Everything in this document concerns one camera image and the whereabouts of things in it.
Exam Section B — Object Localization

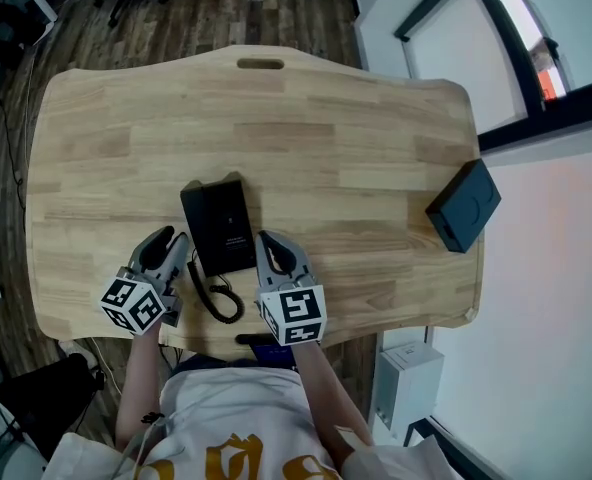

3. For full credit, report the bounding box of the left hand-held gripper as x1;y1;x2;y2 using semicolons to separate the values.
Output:
100;225;191;337

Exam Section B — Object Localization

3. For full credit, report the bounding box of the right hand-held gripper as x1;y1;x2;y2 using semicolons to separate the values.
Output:
253;231;327;347

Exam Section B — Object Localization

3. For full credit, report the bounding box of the person's right forearm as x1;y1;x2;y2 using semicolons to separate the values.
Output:
292;340;378;463

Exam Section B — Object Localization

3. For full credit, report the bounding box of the person's left forearm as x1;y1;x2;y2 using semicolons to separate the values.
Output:
114;324;165;452

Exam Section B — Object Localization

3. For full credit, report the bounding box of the black device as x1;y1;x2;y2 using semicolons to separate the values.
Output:
180;170;259;278

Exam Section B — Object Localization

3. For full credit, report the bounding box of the white printed shirt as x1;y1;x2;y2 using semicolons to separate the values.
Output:
45;365;465;480

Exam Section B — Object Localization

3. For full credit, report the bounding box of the white cabinet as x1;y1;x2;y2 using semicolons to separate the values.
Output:
372;342;445;435

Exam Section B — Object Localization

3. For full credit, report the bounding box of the dark blue box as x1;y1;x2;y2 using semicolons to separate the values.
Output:
424;158;503;255

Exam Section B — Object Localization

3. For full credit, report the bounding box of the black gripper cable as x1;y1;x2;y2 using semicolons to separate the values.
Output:
157;341;183;370

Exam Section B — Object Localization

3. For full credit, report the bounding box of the black floor cable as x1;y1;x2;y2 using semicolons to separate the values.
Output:
0;91;28;195

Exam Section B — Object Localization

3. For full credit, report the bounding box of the black metal frame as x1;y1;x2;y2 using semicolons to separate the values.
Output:
402;416;508;480

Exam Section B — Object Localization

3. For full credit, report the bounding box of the black window frame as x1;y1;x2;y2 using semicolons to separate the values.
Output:
392;0;592;153

